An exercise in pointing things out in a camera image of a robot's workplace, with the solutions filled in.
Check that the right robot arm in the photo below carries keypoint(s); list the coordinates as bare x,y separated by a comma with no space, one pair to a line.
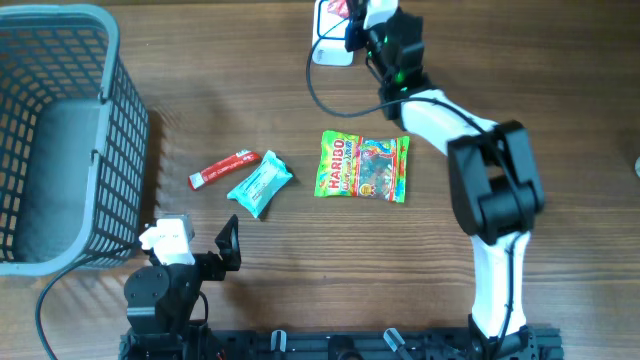
495,188

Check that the small red candy packet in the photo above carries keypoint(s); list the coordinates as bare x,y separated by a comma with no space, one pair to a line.
339,8

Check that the grey plastic shopping basket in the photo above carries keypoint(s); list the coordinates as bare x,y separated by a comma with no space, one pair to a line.
74,136

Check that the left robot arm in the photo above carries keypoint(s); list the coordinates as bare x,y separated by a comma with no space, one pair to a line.
161,297

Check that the teal tissue packet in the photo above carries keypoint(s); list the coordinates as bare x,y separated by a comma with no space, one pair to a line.
257,190

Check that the green Haribo gummy bag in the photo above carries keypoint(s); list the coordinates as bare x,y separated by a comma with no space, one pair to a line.
356,166

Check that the white barcode scanner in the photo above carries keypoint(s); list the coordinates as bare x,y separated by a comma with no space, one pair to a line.
328,31

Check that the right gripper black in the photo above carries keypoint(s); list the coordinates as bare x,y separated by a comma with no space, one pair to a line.
354,25

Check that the red stick snack packet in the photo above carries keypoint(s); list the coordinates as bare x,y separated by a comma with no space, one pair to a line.
222,168

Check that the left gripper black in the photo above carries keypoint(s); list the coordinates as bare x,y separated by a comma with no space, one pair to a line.
215,270

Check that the black mounting rail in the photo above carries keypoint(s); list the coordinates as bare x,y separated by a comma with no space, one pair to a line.
350,345

